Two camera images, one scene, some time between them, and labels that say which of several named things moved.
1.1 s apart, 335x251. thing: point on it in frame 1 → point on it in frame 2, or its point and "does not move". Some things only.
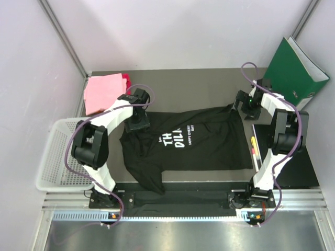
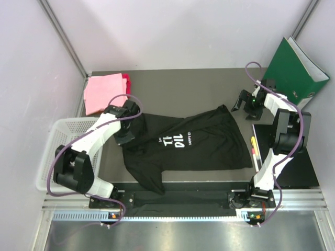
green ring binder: (290, 74) does not move
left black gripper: (143, 124) → (121, 140)
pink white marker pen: (255, 159) does not move
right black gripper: (243, 97) does not move
